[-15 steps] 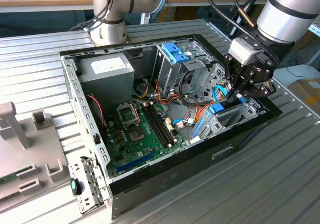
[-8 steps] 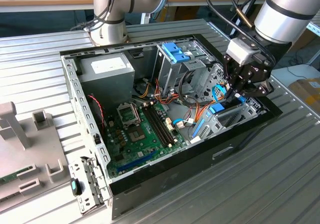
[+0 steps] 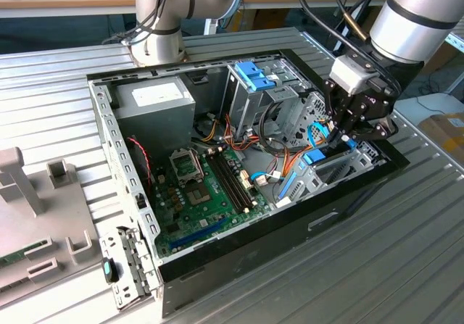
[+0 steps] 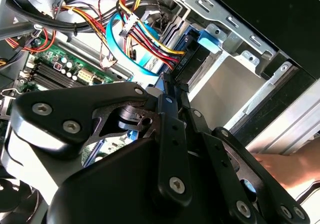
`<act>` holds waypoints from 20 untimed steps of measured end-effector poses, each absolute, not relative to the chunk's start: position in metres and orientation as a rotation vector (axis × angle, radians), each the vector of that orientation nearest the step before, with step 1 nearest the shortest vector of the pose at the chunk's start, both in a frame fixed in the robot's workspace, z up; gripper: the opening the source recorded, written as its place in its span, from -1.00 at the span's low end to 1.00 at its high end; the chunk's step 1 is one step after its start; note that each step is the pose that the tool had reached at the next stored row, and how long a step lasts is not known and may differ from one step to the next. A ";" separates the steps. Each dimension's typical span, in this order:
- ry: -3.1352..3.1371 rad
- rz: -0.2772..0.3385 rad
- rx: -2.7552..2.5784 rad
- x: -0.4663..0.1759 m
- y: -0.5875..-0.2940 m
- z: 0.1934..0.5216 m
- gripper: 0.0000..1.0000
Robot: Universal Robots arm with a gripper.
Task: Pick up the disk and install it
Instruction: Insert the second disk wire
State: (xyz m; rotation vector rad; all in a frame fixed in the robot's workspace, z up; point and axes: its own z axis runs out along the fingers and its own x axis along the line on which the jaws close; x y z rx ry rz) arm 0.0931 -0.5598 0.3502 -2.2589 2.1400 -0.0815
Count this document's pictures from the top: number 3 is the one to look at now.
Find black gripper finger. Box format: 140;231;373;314
343;117;399;144
323;79;349;154

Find aluminium frame shelf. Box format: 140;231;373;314
444;30;464;96

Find black open PC case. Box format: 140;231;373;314
86;48;411;320

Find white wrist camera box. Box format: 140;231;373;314
328;56;376;96

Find square motherboard chipset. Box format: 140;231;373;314
186;187;212;208

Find green motherboard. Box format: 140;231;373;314
152;144;273;258

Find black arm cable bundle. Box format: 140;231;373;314
101;0;396;71

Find silver disk bay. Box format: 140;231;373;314
274;137;387;209

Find orange red wire bundle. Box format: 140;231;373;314
221;115;262;151

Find CPU socket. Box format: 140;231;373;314
168;148;204;186

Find blue expansion slot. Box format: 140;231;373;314
169;217;229;251

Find orange yellow red power wire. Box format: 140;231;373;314
282;120;334;176

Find small cardboard box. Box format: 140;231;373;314
418;112;464;165

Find yellow black wire bundle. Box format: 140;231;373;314
199;119;223;143

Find large cardboard box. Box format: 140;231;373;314
422;43;458;77

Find black latch teal tab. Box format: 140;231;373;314
101;257;123;285

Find thick black cable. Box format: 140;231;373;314
257;102;291;157

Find grey power supply unit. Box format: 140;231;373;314
114;75;196;158

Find black case fan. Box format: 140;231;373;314
127;134;155;198

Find red black twisted wire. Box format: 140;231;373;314
128;137;153;186

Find short blue wire white plug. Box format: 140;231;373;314
251;170;271;187

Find silver expansion slot bracket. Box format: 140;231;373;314
98;225;162;310

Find grey parts rack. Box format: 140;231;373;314
0;146;106;309

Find black RAM slot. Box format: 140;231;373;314
216;150;254;210
208;152;249;215
220;149;258;207
212;151;252;212

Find green RAM stick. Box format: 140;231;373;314
0;242;50;267

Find silver drive cage blue latches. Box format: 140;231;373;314
225;59;307;138

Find blue data wire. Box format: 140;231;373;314
306;122;358;151

